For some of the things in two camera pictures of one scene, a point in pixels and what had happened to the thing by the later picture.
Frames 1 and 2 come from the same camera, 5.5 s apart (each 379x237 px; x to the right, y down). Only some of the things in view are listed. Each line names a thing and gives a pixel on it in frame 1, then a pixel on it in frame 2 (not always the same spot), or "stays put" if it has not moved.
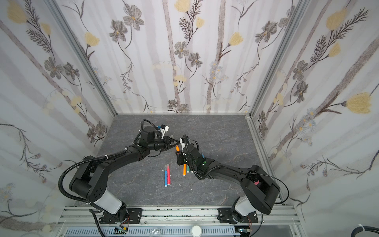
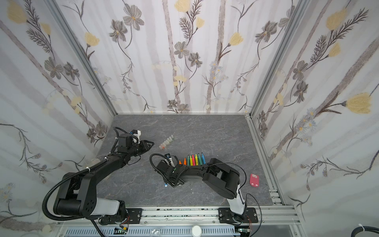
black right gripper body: x=188 y=151 -> x=174 y=171
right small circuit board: x=244 y=230 stays put
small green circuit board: x=119 y=231 stays put
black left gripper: x=166 y=142 -> x=144 y=147
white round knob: x=196 y=231 stays put
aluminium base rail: x=281 y=216 stays put
